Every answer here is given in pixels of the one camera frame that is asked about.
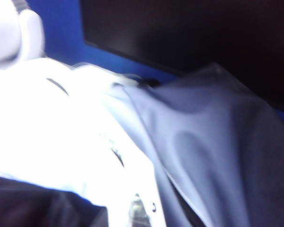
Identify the gray clothes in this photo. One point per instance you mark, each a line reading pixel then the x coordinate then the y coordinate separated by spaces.
pixel 38 203

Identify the white and gray backpack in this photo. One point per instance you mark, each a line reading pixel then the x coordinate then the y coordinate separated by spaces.
pixel 61 132

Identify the white desk fan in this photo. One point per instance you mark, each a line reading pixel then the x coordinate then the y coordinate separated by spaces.
pixel 11 26

